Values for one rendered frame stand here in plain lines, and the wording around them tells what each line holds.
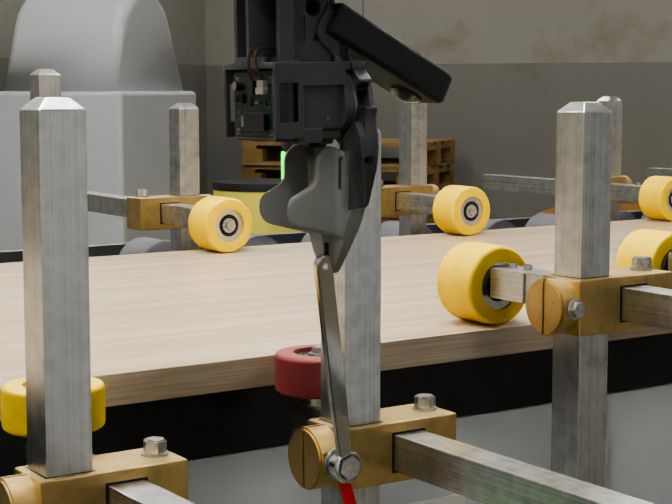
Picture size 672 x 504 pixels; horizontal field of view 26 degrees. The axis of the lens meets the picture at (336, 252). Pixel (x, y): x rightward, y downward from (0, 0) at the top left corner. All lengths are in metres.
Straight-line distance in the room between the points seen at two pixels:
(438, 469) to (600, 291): 0.26
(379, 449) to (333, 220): 0.23
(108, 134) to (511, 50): 3.09
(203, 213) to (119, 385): 0.89
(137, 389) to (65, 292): 0.24
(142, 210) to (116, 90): 4.63
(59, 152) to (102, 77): 5.91
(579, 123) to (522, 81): 7.71
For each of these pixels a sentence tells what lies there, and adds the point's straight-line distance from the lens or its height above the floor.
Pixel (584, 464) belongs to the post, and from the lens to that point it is 1.33.
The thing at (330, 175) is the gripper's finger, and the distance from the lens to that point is 1.02.
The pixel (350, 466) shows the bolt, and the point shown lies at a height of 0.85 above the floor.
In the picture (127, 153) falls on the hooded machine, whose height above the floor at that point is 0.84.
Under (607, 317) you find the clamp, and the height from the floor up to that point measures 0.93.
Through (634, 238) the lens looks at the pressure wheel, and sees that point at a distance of 1.64.
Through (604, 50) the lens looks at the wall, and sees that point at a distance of 8.90.
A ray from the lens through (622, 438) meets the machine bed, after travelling 1.68.
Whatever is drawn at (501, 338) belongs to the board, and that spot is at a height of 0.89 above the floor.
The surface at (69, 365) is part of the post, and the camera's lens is 1.03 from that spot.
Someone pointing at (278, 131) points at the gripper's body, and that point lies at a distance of 0.98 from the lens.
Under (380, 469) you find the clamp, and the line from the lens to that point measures 1.17.
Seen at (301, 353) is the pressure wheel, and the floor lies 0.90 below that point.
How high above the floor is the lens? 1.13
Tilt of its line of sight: 6 degrees down
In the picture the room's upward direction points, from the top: straight up
